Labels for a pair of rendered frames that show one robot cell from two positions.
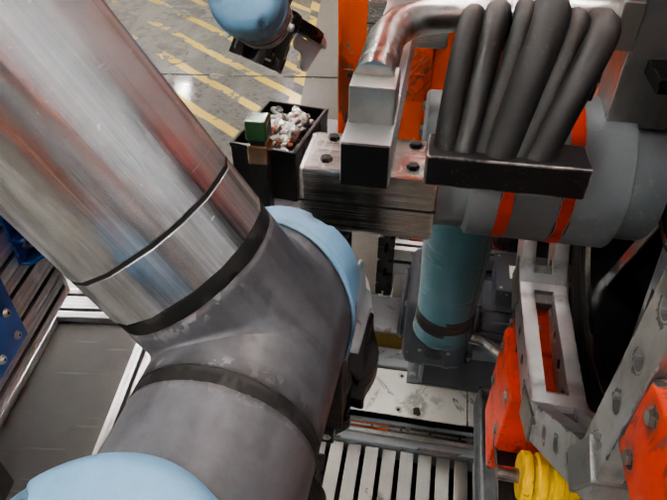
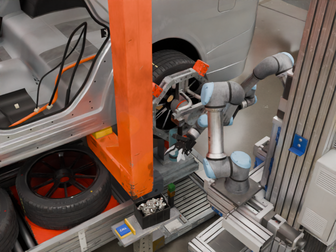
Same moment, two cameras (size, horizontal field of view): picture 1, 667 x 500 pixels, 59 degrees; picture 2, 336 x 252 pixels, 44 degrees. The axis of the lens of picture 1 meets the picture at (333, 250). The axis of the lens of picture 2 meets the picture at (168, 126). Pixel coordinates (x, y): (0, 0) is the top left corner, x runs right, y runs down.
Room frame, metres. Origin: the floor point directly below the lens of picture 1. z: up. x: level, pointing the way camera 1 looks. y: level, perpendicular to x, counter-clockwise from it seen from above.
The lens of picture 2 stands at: (2.32, 1.42, 2.59)
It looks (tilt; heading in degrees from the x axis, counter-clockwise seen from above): 38 degrees down; 224
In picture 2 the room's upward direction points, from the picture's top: 1 degrees clockwise
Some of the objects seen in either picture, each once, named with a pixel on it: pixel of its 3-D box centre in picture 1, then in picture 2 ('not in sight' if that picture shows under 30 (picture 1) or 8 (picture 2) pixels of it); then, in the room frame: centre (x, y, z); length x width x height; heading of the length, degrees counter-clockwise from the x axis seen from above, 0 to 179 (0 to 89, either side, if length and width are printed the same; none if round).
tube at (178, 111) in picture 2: not in sight; (179, 97); (0.59, -0.15, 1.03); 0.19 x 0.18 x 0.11; 80
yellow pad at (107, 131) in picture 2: not in sight; (100, 128); (0.95, -0.60, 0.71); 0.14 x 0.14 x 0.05; 80
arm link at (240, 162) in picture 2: not in sight; (238, 164); (0.79, 0.51, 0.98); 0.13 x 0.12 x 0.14; 144
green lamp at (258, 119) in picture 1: (257, 126); (171, 187); (0.95, 0.14, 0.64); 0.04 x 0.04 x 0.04; 80
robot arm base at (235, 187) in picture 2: not in sight; (237, 179); (0.79, 0.51, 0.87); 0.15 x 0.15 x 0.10
